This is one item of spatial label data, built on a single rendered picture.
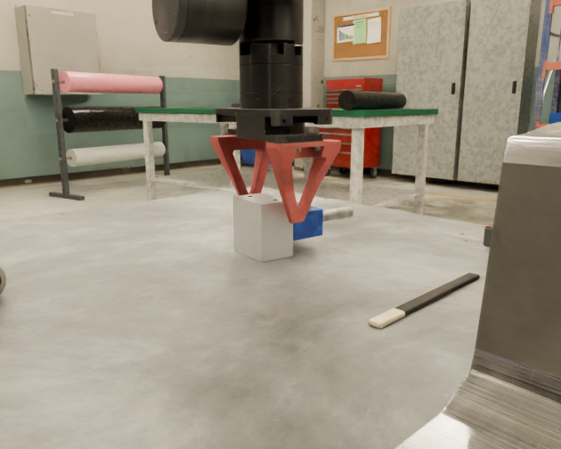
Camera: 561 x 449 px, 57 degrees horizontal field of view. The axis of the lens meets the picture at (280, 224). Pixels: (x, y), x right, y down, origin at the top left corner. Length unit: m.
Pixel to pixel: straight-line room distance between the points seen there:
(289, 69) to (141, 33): 7.02
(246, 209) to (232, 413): 0.26
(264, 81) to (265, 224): 0.12
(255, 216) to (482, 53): 5.61
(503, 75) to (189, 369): 5.70
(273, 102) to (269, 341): 0.22
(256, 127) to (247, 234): 0.10
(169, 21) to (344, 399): 0.30
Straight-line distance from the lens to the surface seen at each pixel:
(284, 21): 0.46
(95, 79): 5.78
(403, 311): 0.36
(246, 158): 7.88
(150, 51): 7.50
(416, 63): 6.35
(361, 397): 0.27
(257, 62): 0.46
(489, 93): 5.94
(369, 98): 3.50
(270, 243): 0.47
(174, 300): 0.39
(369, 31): 7.09
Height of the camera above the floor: 0.94
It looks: 13 degrees down
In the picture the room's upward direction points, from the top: straight up
